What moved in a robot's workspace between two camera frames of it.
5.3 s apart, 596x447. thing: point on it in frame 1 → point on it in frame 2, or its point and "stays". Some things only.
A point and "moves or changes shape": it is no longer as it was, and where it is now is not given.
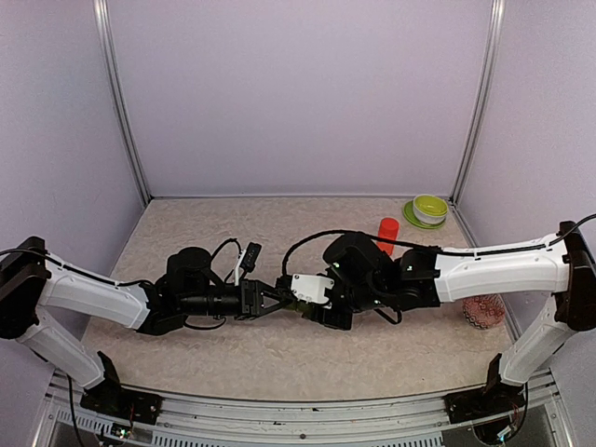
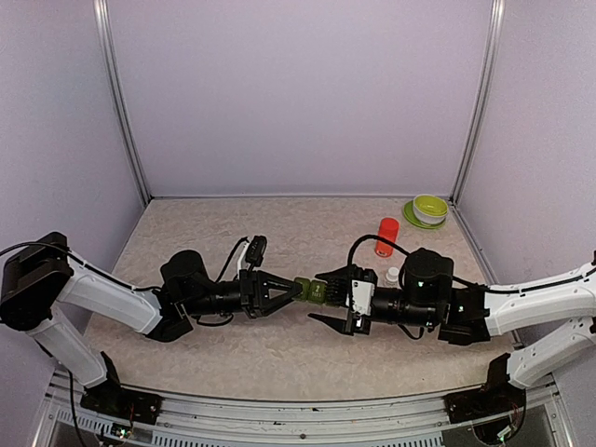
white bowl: [429, 219] stays
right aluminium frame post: [490, 64] stays
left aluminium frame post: [113, 79] stays
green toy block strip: [300, 306] moves or changes shape
